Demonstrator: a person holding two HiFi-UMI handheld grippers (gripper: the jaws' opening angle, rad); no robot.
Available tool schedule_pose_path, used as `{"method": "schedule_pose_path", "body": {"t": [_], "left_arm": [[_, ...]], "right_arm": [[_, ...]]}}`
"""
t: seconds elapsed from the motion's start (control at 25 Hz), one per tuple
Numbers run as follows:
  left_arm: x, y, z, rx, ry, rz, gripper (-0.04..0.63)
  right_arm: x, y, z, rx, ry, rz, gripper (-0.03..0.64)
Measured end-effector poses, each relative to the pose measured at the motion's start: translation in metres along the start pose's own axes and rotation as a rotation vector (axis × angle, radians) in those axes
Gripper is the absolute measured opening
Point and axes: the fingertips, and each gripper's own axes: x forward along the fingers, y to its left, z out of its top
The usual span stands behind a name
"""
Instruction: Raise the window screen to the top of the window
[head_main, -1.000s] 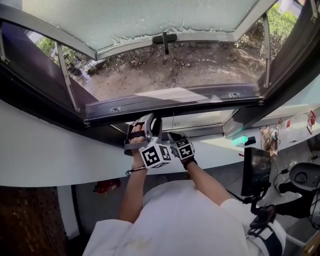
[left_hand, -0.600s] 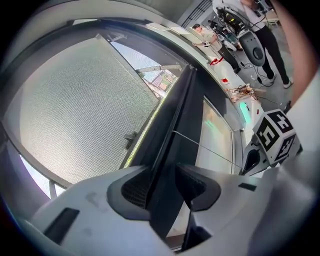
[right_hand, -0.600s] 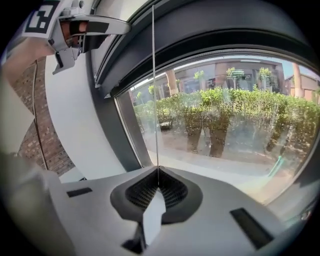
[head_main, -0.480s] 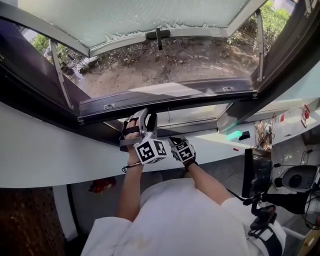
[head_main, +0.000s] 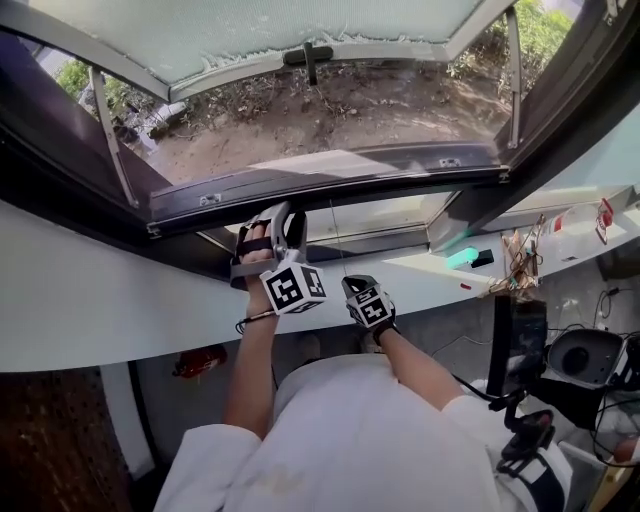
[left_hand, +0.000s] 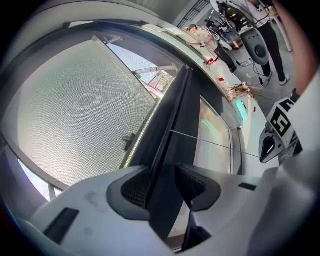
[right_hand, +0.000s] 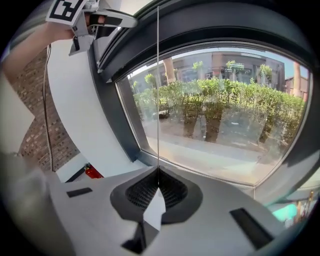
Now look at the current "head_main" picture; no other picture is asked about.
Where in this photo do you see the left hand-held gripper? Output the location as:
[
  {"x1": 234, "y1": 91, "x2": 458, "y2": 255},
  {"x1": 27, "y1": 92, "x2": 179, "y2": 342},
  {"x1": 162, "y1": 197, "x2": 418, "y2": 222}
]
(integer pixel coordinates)
[{"x1": 229, "y1": 201, "x2": 330, "y2": 317}]

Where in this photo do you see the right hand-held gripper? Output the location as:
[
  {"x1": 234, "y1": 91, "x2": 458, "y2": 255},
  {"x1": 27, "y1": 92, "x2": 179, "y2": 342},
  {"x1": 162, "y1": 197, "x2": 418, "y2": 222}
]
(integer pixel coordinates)
[{"x1": 340, "y1": 274, "x2": 397, "y2": 330}]

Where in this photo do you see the dark window screen pull bar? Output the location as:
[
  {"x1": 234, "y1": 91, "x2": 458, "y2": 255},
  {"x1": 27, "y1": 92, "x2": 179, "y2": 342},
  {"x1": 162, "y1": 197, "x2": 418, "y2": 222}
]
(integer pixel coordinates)
[{"x1": 145, "y1": 141, "x2": 513, "y2": 239}]

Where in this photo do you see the dark window frame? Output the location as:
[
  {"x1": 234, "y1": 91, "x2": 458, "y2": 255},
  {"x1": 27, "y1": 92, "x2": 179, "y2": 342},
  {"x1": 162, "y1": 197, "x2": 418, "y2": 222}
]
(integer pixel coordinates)
[{"x1": 0, "y1": 0, "x2": 640, "y2": 274}]

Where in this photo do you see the person's left forearm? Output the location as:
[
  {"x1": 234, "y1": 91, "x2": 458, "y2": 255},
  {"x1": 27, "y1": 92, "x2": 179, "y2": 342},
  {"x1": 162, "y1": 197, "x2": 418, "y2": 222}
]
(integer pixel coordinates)
[{"x1": 221, "y1": 272, "x2": 281, "y2": 442}]

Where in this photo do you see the person's right forearm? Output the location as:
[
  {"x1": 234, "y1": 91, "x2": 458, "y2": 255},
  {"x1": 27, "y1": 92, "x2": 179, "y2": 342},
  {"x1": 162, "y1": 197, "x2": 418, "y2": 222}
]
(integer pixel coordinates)
[{"x1": 378, "y1": 329, "x2": 467, "y2": 414}]

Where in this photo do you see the black monitor screen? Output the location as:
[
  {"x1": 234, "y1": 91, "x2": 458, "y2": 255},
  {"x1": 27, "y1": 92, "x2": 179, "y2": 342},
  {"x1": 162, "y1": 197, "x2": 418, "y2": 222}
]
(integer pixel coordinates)
[{"x1": 486, "y1": 293, "x2": 550, "y2": 397}]

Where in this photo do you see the metal window stay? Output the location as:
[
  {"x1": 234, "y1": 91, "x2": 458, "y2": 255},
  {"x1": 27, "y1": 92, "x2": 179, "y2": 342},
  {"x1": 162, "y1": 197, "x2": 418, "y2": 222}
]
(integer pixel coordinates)
[
  {"x1": 88, "y1": 66, "x2": 140, "y2": 210},
  {"x1": 503, "y1": 8, "x2": 524, "y2": 150}
]

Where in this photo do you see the frosted glass window sash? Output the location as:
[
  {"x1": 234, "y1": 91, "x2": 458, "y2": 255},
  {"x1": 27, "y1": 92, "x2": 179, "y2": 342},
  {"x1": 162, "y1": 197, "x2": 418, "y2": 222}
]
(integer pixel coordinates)
[{"x1": 0, "y1": 0, "x2": 521, "y2": 104}]

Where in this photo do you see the white window sill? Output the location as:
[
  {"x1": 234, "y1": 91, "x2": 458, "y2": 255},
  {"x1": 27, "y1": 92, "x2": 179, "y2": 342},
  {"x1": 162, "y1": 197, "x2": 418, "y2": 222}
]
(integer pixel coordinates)
[{"x1": 0, "y1": 184, "x2": 640, "y2": 374}]

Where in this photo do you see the person's right hand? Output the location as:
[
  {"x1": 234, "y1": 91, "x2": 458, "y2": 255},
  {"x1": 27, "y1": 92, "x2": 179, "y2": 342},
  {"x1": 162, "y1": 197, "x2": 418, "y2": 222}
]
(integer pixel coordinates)
[{"x1": 372, "y1": 298, "x2": 403, "y2": 347}]

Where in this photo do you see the person's left hand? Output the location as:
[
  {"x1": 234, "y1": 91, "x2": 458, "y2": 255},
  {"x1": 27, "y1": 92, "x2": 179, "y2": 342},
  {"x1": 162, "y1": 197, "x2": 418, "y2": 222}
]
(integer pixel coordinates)
[{"x1": 238, "y1": 221, "x2": 276, "y2": 275}]

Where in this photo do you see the pale green cylinder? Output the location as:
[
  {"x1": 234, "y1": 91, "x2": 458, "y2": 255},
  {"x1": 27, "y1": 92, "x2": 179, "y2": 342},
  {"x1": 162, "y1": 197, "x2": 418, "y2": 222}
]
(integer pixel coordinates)
[{"x1": 446, "y1": 246, "x2": 482, "y2": 272}]

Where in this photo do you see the person's white clothing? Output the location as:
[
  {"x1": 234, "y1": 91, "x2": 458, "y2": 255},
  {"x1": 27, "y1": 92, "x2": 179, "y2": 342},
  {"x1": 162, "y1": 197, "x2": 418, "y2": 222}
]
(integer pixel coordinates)
[{"x1": 153, "y1": 351, "x2": 572, "y2": 512}]

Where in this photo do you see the bundle of wooden sticks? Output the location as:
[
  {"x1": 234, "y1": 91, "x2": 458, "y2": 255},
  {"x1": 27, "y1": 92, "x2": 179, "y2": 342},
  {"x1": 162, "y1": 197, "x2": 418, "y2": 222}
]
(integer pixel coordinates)
[{"x1": 478, "y1": 213, "x2": 547, "y2": 302}]

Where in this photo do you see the red object under sill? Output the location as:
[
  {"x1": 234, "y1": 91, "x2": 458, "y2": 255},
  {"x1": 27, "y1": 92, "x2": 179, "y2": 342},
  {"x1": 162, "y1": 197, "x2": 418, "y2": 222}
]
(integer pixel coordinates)
[{"x1": 171, "y1": 343, "x2": 230, "y2": 380}]

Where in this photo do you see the clear plastic bottle red label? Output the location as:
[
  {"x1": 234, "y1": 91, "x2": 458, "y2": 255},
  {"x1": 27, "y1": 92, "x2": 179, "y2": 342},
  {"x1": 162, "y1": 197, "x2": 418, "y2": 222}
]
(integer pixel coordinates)
[{"x1": 541, "y1": 198, "x2": 615, "y2": 265}]

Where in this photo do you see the white round device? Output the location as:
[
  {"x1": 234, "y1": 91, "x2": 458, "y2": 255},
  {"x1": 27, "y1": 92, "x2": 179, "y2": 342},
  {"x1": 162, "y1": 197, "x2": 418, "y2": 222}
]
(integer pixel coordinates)
[{"x1": 543, "y1": 327, "x2": 627, "y2": 392}]

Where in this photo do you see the brown perforated board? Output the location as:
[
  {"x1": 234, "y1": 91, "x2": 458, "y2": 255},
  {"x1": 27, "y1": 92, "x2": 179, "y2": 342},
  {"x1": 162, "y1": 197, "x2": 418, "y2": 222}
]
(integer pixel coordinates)
[{"x1": 0, "y1": 368, "x2": 132, "y2": 512}]

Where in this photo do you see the thin pull cord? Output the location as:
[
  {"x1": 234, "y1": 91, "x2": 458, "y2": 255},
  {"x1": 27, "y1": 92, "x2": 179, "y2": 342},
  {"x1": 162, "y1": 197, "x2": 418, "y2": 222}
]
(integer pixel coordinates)
[{"x1": 328, "y1": 198, "x2": 348, "y2": 282}]

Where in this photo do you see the thin wrist bracelet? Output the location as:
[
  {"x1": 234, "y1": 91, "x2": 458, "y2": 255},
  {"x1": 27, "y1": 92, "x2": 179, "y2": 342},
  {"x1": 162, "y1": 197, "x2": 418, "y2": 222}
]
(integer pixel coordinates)
[{"x1": 234, "y1": 308, "x2": 279, "y2": 335}]

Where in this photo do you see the black cable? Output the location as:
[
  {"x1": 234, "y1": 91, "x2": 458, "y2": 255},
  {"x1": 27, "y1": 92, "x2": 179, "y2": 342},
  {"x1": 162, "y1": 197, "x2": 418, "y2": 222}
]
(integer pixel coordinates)
[{"x1": 439, "y1": 367, "x2": 506, "y2": 404}]

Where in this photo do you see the black window handle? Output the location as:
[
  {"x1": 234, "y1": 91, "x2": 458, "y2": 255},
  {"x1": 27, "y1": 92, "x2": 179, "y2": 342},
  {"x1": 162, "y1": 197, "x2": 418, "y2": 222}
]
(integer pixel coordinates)
[{"x1": 281, "y1": 41, "x2": 335, "y2": 87}]

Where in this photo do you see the black white striped strap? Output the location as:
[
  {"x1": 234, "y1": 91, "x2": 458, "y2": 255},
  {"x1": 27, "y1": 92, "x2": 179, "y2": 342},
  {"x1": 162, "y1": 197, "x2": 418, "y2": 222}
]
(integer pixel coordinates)
[{"x1": 495, "y1": 449, "x2": 554, "y2": 494}]

